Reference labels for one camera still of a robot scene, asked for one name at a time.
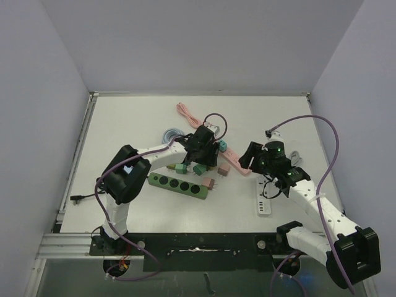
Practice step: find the mint green charger plug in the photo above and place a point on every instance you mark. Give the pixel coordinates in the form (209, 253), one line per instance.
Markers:
(199, 169)

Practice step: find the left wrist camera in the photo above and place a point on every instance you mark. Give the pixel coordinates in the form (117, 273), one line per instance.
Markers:
(215, 129)

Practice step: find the pink power strip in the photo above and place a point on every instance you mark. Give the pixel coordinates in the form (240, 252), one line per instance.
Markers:
(233, 159)

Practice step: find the teal USB charger plug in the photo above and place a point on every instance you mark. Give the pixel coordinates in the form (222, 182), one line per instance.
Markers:
(222, 146)

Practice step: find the pink USB charger plug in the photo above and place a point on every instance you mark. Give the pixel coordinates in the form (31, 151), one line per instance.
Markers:
(223, 169)

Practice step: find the green power strip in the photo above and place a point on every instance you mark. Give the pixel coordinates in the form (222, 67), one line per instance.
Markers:
(178, 186)

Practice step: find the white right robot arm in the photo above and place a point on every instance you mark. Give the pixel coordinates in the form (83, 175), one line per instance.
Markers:
(349, 252)

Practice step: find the white power strip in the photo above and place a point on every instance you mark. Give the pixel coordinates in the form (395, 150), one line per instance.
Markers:
(263, 205)

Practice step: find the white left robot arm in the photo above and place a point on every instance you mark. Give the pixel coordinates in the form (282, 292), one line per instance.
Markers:
(123, 179)

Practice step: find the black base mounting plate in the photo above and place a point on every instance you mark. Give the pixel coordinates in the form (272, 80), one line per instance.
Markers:
(196, 252)

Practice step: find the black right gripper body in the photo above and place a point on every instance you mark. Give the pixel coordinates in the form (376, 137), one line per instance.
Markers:
(253, 158)

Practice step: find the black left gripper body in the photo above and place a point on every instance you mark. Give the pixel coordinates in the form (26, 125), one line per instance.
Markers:
(207, 154)

